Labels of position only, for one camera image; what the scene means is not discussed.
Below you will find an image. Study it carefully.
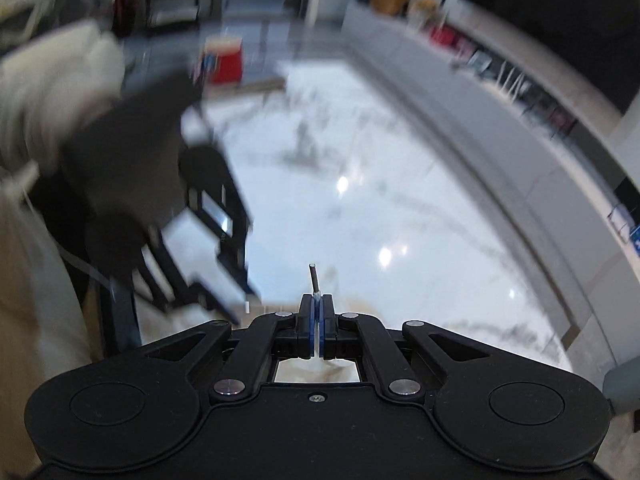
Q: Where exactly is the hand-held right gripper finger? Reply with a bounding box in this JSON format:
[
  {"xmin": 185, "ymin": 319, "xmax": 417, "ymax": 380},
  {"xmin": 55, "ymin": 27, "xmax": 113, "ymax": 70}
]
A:
[
  {"xmin": 320, "ymin": 294, "xmax": 493, "ymax": 402},
  {"xmin": 144, "ymin": 294, "xmax": 318, "ymax": 402}
]

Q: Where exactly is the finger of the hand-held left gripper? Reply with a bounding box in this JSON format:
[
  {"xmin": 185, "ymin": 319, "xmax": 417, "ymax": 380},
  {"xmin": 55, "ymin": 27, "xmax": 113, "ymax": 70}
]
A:
[
  {"xmin": 180, "ymin": 145, "xmax": 253, "ymax": 291},
  {"xmin": 135, "ymin": 227, "xmax": 241, "ymax": 325}
]

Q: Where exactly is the cream canvas shoe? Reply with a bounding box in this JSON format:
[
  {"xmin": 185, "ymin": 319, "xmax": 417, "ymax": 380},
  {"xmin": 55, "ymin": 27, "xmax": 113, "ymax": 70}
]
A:
[{"xmin": 274, "ymin": 358, "xmax": 360, "ymax": 385}]

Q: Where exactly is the white shoelace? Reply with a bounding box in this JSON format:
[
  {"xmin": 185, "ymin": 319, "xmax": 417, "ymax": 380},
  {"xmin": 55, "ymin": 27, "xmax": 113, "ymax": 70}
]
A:
[{"xmin": 307, "ymin": 262, "xmax": 326, "ymax": 306}]

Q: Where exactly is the person's left forearm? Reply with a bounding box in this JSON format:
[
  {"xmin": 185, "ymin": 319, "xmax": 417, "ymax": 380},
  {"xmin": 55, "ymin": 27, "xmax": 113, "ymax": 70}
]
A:
[{"xmin": 0, "ymin": 20, "xmax": 126, "ymax": 171}]

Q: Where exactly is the red and white box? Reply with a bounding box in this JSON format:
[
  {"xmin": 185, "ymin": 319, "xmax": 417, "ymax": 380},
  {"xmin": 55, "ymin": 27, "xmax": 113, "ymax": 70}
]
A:
[{"xmin": 200, "ymin": 35, "xmax": 246, "ymax": 85}]

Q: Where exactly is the person's beige clothing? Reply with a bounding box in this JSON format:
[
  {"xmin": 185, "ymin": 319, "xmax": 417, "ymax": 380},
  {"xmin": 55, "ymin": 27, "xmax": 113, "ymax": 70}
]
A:
[{"xmin": 0, "ymin": 175, "xmax": 106, "ymax": 480}]

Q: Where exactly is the grey television console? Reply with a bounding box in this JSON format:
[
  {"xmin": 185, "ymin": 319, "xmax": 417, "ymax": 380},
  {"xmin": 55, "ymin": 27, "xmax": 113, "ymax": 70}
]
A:
[{"xmin": 342, "ymin": 0, "xmax": 640, "ymax": 361}]

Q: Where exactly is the grey trash bin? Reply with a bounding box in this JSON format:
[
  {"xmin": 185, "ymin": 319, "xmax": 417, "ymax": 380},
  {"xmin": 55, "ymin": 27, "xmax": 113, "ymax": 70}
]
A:
[{"xmin": 602, "ymin": 365, "xmax": 640, "ymax": 431}]

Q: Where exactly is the white router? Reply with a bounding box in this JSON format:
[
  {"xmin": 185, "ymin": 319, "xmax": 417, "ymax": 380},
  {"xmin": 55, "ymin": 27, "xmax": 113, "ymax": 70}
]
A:
[{"xmin": 500, "ymin": 70, "xmax": 531, "ymax": 101}]

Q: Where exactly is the black television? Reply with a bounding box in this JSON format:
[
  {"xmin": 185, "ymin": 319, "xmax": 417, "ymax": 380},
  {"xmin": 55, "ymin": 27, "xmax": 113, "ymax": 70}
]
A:
[{"xmin": 460, "ymin": 0, "xmax": 640, "ymax": 113}]

